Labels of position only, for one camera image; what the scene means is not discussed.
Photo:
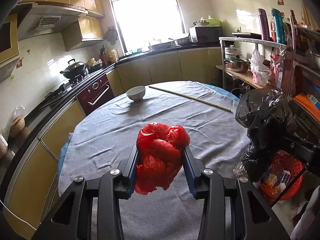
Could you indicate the red plastic bag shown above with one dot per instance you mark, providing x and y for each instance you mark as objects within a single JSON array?
[{"x": 160, "y": 159}]

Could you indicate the steel pot on shelf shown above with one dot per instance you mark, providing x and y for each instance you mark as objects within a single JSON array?
[{"x": 237, "y": 64}]

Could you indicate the orange white medicine box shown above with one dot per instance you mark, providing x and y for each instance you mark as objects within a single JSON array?
[{"x": 270, "y": 180}]

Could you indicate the teal thermos bottle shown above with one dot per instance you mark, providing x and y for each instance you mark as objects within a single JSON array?
[{"x": 278, "y": 25}]

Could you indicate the red plastic trash basket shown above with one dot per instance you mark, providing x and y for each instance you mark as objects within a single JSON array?
[{"x": 285, "y": 167}]

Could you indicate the black plastic bag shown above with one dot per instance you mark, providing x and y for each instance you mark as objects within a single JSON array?
[{"x": 268, "y": 118}]

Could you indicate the black microwave oven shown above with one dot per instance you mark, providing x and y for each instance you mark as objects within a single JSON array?
[{"x": 205, "y": 34}]

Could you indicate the range hood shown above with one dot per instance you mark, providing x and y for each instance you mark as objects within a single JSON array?
[{"x": 41, "y": 18}]

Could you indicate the dark red oven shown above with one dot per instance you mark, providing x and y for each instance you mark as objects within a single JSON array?
[{"x": 95, "y": 94}]

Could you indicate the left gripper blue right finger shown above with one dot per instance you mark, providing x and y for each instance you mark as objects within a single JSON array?
[{"x": 193, "y": 172}]

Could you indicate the brown clay pot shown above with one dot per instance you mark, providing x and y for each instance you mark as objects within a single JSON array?
[{"x": 17, "y": 126}]

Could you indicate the black wok with lid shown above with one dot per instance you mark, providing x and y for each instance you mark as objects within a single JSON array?
[{"x": 74, "y": 69}]

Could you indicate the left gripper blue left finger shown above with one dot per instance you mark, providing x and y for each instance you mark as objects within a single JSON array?
[{"x": 128, "y": 169}]

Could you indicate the white ceramic jar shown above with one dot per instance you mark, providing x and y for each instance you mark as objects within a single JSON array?
[{"x": 3, "y": 146}]

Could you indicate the metal storage shelf rack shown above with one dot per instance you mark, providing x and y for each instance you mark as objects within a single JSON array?
[{"x": 289, "y": 75}]

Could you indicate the purple thermos bottle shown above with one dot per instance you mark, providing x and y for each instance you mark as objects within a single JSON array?
[{"x": 265, "y": 34}]

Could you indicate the long wooden stick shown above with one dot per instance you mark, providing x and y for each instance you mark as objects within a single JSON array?
[{"x": 193, "y": 98}]

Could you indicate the grey tablecloth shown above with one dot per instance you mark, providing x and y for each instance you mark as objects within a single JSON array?
[{"x": 171, "y": 115}]

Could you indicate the blue under cloth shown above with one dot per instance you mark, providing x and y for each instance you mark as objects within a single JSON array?
[{"x": 62, "y": 157}]

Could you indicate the white pink plastic bag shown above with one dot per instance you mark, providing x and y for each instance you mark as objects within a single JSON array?
[{"x": 260, "y": 73}]

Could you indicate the white ceramic bowl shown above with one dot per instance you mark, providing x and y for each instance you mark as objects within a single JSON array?
[{"x": 136, "y": 93}]

